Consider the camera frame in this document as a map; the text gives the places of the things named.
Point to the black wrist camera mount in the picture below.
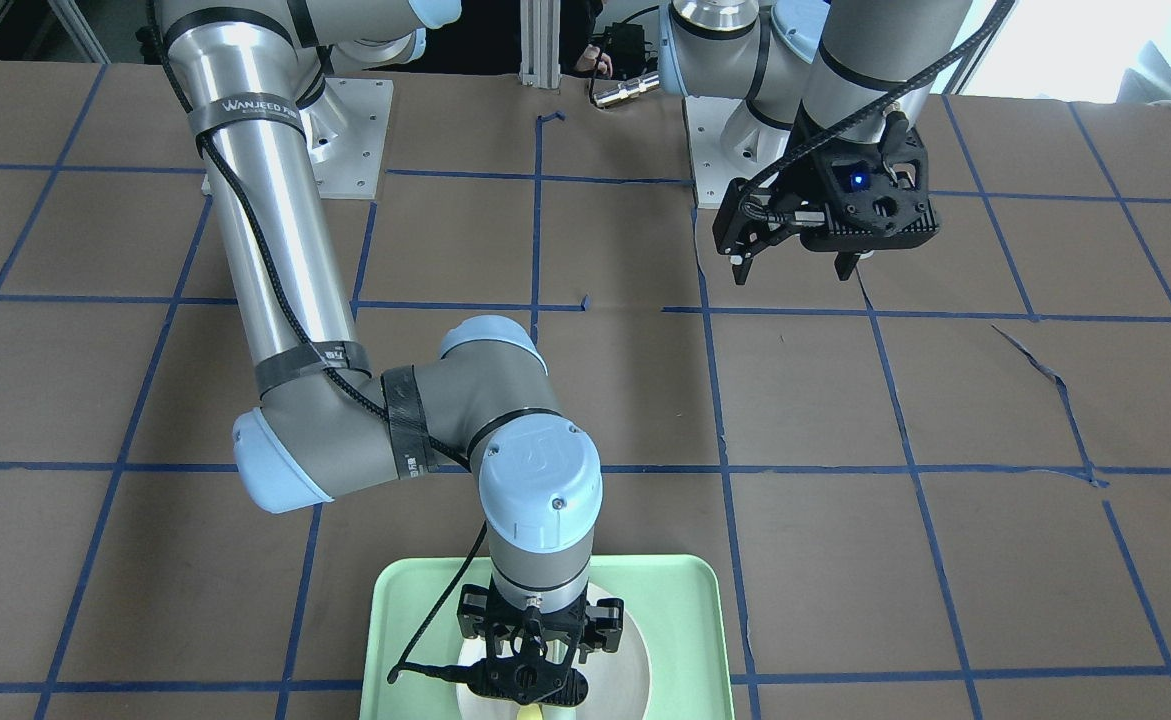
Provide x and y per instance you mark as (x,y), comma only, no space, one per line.
(874,196)

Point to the aluminium frame post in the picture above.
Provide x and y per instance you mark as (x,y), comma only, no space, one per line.
(539,66)

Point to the cream round plate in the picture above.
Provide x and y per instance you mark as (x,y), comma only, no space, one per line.
(615,685)

